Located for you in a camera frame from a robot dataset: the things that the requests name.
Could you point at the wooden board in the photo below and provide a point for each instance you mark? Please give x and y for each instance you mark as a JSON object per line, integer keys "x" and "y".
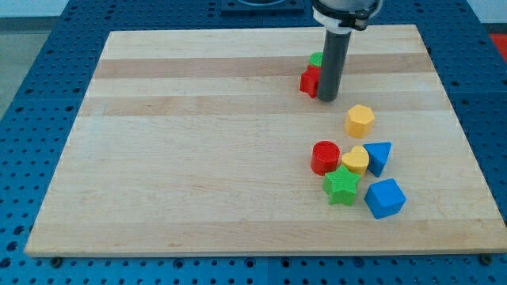
{"x": 198, "y": 143}

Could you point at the red cylinder block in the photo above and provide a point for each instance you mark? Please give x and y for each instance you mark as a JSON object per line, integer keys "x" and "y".
{"x": 325, "y": 157}

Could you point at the red star block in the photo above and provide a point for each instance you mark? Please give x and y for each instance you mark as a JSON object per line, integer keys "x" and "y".
{"x": 309, "y": 81}

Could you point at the green star block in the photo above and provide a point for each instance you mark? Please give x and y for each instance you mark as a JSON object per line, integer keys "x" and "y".
{"x": 340, "y": 186}

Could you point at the green round block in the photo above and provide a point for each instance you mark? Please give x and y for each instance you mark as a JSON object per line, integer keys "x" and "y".
{"x": 315, "y": 59}

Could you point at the yellow heart block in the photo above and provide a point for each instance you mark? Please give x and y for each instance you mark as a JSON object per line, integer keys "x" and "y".
{"x": 356, "y": 161}

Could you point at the yellow hexagon block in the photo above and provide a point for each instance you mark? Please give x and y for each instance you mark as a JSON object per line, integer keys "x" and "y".
{"x": 359, "y": 121}

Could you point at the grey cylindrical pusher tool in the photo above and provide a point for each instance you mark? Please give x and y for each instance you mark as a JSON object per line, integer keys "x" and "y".
{"x": 332, "y": 64}

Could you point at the blue triangle block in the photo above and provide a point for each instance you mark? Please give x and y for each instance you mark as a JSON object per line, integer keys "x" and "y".
{"x": 378, "y": 153}

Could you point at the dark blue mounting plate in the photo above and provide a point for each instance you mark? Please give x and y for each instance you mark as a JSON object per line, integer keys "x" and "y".
{"x": 236, "y": 7}

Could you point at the blue cube block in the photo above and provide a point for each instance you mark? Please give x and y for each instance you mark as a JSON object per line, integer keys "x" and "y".
{"x": 384, "y": 198}

